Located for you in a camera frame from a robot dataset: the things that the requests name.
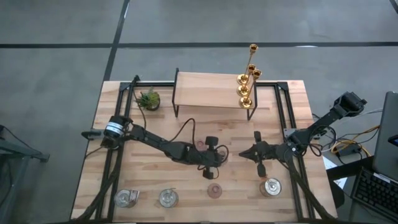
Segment black side desk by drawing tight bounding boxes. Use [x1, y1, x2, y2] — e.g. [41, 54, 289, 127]
[325, 155, 398, 224]

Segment glass jar candle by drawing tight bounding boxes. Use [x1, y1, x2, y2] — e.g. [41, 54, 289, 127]
[158, 187, 180, 208]
[259, 177, 283, 198]
[113, 189, 141, 208]

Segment grey metal stand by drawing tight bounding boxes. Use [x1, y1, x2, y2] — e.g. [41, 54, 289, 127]
[0, 124, 50, 224]

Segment yellow cable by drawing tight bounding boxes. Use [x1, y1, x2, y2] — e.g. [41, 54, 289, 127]
[331, 124, 382, 158]

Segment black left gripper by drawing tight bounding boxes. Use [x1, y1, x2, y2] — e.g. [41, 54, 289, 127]
[183, 136, 229, 180]

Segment white paper sheet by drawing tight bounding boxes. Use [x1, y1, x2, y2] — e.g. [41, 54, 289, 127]
[322, 155, 348, 190]

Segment succulent plant black pot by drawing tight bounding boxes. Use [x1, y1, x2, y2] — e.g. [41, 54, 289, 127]
[134, 86, 162, 111]

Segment tall gold candlestick holder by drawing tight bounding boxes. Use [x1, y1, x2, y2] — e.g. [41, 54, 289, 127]
[238, 68, 262, 110]

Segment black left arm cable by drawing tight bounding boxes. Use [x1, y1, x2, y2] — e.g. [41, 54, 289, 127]
[169, 117, 197, 146]

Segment small black bracket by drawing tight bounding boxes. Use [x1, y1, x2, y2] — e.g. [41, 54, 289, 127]
[81, 129, 103, 140]

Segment black keyboard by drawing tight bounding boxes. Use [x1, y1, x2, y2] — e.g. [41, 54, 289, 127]
[350, 167, 398, 222]

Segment wooden shelf riser black legs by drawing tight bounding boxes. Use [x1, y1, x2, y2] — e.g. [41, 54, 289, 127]
[172, 67, 259, 121]

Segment grey laptop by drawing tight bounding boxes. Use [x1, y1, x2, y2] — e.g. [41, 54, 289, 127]
[372, 91, 398, 183]

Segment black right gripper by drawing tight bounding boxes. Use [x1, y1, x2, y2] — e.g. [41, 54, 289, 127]
[238, 131, 285, 178]

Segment medium gold candlestick holder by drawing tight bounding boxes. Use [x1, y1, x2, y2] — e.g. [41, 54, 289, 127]
[236, 43, 259, 86]

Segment short gold candlestick holder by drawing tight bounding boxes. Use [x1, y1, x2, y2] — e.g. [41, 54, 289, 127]
[237, 63, 257, 97]

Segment black aluminium rig frame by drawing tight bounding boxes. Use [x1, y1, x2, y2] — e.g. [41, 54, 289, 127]
[70, 74, 338, 224]

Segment black power adapter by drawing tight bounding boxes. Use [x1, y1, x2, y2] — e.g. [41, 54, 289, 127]
[337, 146, 358, 158]

